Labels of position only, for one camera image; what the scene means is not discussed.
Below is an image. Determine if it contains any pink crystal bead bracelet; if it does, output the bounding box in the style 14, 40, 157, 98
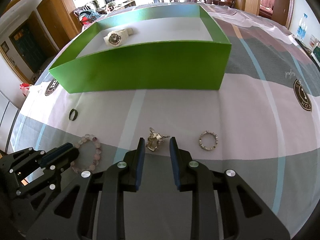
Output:
70, 133, 103, 174

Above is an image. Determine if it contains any dark green bangle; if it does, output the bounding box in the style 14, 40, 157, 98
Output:
68, 108, 78, 121

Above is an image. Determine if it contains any silver studded ring bracelet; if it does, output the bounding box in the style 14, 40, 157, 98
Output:
198, 130, 219, 151

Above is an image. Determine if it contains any white wrist watch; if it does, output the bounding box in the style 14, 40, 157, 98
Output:
104, 28, 133, 47

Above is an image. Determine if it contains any plaid bed sheet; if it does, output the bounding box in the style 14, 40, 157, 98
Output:
9, 5, 319, 236

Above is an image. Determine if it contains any chair piled with clothes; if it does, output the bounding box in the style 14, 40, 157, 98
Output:
73, 3, 101, 27

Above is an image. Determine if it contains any green cardboard box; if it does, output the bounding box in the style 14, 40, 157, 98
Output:
49, 3, 232, 93

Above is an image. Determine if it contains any wooden tv cabinet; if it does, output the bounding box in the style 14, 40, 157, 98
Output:
107, 0, 136, 12

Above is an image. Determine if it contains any dark green gift box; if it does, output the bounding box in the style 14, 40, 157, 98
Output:
311, 46, 320, 67

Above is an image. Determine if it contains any clear plastic water bottle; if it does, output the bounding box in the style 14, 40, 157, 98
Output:
296, 14, 308, 42

